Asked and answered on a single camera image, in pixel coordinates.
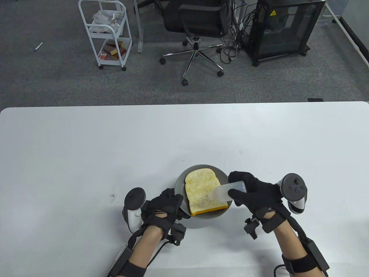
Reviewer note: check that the black left forearm box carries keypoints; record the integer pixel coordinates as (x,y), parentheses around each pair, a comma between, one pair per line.
(119,259)

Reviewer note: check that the black left hand controller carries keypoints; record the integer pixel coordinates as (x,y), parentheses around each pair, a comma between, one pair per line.
(135,197)

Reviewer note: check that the brown yellow sponge block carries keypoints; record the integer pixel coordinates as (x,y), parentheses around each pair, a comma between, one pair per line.
(122,51)
(111,51)

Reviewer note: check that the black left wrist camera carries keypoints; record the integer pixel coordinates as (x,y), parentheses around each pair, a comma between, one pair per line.
(178,233)

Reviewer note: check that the black right hand controller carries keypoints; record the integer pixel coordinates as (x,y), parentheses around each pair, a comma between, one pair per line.
(294,187)

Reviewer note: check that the white squeeze honey bottle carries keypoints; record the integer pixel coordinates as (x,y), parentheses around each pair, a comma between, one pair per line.
(223,192)

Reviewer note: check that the white crumpled plastic bag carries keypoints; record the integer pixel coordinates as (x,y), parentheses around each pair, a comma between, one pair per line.
(103,20)

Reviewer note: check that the white blue pen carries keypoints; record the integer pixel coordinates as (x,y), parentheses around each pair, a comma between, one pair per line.
(39,46)

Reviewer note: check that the person's left forearm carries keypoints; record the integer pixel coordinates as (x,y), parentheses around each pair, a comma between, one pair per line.
(147,245)

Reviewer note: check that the white metal desk leg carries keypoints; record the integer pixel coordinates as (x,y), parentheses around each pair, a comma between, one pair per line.
(139,26)

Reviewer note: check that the black hand controller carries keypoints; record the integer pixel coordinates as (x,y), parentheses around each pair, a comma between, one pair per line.
(135,197)
(294,187)

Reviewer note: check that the black office chair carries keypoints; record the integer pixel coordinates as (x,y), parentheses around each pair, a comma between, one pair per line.
(199,17)

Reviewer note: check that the person's left hand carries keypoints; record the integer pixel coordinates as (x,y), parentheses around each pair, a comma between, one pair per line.
(164,207)

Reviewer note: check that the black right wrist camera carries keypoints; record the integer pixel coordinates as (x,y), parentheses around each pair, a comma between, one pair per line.
(252,228)

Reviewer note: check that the black right forearm box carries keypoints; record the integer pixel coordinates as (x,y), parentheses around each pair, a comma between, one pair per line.
(315,254)

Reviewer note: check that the yellow toast slice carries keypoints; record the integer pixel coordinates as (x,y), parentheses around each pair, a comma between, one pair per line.
(199,187)

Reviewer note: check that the person's right forearm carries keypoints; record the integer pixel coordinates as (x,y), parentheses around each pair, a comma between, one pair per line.
(288,242)

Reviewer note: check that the person's right hand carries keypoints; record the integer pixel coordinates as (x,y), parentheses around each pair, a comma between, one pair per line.
(259,193)

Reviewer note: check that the black wheeled cabinet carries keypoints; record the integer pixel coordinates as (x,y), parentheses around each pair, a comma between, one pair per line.
(282,28)

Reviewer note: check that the white wheeled utility cart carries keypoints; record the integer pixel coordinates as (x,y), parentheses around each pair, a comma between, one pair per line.
(122,31)

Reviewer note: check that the red white packet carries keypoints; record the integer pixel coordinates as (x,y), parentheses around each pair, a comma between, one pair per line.
(103,55)

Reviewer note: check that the white floor rail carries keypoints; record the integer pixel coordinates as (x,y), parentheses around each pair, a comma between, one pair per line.
(346,31)

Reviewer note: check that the flat black floor object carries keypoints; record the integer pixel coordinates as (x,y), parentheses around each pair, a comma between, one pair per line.
(315,99)

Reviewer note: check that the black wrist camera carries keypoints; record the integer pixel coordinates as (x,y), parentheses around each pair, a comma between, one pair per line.
(252,228)
(178,233)

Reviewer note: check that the grey round plate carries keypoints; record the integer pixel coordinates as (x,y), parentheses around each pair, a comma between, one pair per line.
(180,181)

